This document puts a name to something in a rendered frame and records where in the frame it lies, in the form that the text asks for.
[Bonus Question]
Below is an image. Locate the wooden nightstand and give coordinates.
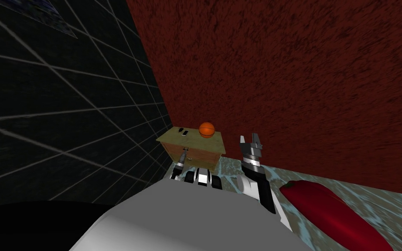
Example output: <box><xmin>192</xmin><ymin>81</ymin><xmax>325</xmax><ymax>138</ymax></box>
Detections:
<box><xmin>156</xmin><ymin>125</ymin><xmax>226</xmax><ymax>172</ymax></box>

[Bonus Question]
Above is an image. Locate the wooden drawer front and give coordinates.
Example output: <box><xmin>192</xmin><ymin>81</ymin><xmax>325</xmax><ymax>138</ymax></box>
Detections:
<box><xmin>161</xmin><ymin>142</ymin><xmax>221</xmax><ymax>164</ymax></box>

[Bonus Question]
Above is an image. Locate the red rounded cushion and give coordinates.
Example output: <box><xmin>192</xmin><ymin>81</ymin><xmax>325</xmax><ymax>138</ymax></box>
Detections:
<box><xmin>279</xmin><ymin>180</ymin><xmax>394</xmax><ymax>251</ymax></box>

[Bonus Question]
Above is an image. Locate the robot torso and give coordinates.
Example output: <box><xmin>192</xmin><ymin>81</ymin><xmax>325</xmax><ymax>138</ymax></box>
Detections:
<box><xmin>69</xmin><ymin>166</ymin><xmax>314</xmax><ymax>251</ymax></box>

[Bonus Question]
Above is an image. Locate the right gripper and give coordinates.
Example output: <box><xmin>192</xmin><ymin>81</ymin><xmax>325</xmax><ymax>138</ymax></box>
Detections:
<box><xmin>239</xmin><ymin>132</ymin><xmax>263</xmax><ymax>160</ymax></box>

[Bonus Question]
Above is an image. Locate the orange basketball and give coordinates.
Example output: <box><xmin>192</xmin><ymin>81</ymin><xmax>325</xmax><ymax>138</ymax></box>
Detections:
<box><xmin>198</xmin><ymin>122</ymin><xmax>216</xmax><ymax>139</ymax></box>

